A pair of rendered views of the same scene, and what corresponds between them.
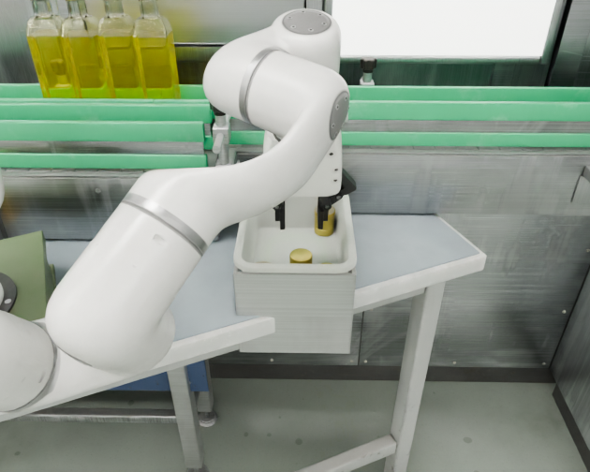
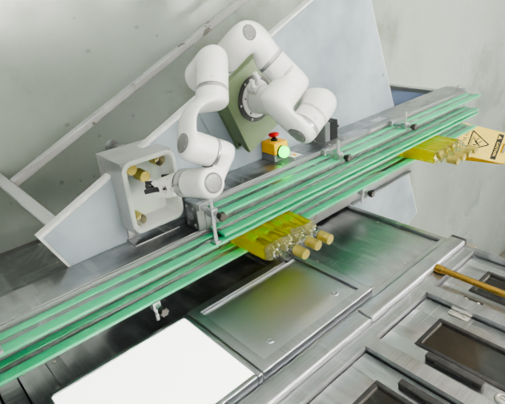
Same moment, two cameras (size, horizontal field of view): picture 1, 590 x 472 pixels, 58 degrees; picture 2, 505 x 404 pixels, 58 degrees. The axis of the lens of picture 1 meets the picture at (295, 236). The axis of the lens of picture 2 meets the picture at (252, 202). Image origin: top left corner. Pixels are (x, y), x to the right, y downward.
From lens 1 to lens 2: 0.91 m
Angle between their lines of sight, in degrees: 41
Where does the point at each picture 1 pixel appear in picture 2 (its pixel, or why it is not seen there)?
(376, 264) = (100, 204)
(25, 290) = (238, 114)
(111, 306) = (212, 54)
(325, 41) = (202, 174)
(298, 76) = (204, 141)
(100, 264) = (221, 64)
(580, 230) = not seen: outside the picture
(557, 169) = (11, 313)
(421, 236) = (78, 240)
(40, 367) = not seen: hidden behind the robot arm
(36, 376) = not seen: hidden behind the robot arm
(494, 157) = (59, 295)
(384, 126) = (135, 276)
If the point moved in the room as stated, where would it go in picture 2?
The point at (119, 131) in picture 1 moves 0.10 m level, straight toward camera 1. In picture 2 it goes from (251, 197) to (240, 173)
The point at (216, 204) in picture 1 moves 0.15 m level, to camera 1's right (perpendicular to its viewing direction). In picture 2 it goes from (202, 94) to (149, 110)
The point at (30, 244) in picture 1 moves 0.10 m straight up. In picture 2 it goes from (249, 141) to (270, 147)
